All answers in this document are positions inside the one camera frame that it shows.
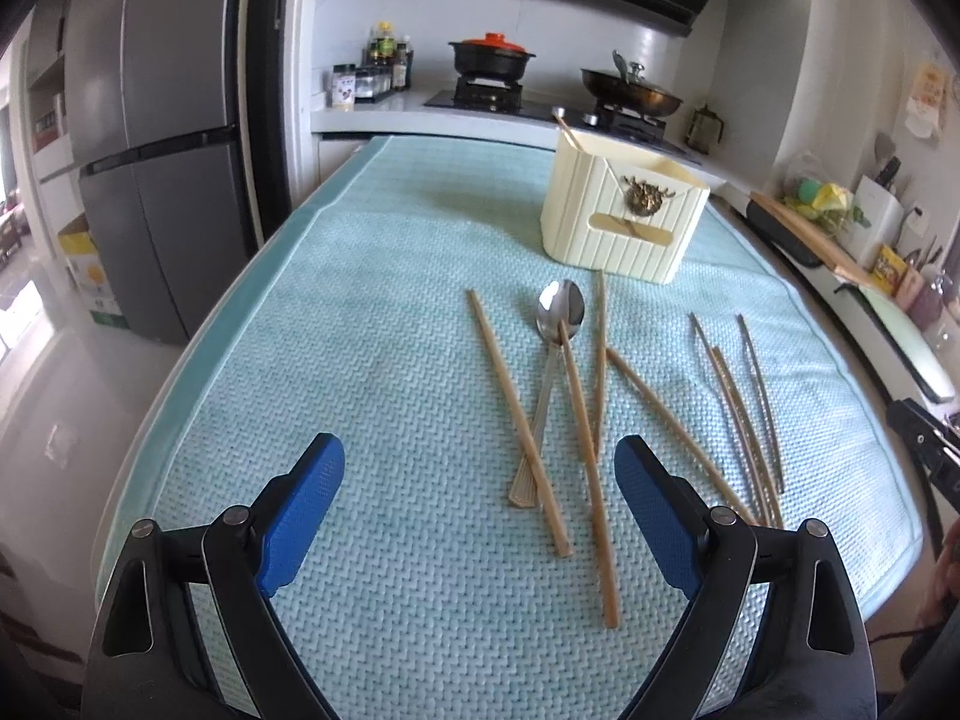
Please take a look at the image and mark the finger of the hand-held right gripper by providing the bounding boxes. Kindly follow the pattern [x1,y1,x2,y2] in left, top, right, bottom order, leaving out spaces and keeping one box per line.
[886,399,960,470]

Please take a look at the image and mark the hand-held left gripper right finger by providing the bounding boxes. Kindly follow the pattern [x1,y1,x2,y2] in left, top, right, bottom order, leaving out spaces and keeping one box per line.
[613,435,878,720]

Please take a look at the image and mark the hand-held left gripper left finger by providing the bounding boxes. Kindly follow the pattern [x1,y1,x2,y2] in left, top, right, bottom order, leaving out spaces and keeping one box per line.
[82,433,346,720]

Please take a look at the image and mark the wooden chopstick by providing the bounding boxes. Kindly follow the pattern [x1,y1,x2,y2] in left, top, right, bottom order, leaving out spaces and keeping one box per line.
[592,270,610,460]
[556,321,622,629]
[466,289,575,558]
[604,347,760,527]

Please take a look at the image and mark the thin patterned chopstick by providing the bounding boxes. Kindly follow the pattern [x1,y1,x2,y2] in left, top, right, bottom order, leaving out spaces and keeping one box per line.
[736,313,786,494]
[690,313,770,526]
[711,347,785,530]

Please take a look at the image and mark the silver metal spoon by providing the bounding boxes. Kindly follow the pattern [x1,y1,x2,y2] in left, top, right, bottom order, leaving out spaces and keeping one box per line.
[508,279,586,509]

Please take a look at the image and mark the cream ribbed utensil holder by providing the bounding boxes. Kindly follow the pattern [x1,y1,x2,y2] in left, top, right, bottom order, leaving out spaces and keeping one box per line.
[540,129,710,286]

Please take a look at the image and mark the black edged drain tray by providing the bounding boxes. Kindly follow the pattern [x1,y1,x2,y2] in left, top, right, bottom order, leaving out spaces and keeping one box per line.
[746,202,957,402]

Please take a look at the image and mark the purple bottle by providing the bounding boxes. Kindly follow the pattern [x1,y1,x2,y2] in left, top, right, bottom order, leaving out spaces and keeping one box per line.
[911,277,953,331]

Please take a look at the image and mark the yellow snack packet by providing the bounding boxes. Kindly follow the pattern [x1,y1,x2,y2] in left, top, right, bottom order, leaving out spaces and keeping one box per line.
[874,244,908,293]

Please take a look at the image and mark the white knife block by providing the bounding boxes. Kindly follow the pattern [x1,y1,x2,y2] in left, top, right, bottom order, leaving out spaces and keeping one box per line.
[851,133,910,263]

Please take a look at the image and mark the wooden cutting board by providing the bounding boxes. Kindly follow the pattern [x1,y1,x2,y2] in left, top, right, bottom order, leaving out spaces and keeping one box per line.
[750,191,886,293]

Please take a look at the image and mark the teal woven table mat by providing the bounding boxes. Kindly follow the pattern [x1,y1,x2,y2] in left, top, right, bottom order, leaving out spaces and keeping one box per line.
[94,135,925,720]

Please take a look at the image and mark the yellow cloth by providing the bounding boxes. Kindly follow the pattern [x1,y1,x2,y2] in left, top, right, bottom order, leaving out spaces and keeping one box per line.
[814,184,856,220]

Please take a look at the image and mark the yellow green cardboard box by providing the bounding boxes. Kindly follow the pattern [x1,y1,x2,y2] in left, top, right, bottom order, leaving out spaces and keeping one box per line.
[58,214,128,331]

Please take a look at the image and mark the dark glass press pot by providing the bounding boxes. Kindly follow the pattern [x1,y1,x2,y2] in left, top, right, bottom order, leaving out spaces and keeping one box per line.
[688,105,722,155]

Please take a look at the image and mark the dark metal wok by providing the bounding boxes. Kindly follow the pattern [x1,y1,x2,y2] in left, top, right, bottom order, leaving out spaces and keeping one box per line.
[580,66,685,112]

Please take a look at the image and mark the black gas stove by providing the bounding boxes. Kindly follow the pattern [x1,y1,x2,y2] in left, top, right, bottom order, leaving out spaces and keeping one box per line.
[422,79,702,166]

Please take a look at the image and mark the spice jar rack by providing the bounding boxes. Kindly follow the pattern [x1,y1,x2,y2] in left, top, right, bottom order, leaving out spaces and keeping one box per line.
[354,64,395,100]

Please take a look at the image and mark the grey refrigerator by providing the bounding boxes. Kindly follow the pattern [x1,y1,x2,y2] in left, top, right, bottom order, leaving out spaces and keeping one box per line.
[64,0,260,346]

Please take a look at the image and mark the black clay pot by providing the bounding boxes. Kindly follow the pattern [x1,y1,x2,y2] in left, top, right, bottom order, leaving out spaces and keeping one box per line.
[448,41,535,83]

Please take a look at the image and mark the red pot lid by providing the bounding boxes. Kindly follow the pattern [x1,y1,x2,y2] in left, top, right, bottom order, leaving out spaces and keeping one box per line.
[459,32,526,55]

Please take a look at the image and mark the paper wall notes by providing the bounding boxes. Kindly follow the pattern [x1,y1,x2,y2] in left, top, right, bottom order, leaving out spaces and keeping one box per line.
[904,64,950,140]

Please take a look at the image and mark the wooden handled utensil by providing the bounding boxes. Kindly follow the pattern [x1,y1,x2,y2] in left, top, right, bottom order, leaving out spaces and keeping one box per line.
[553,106,584,152]

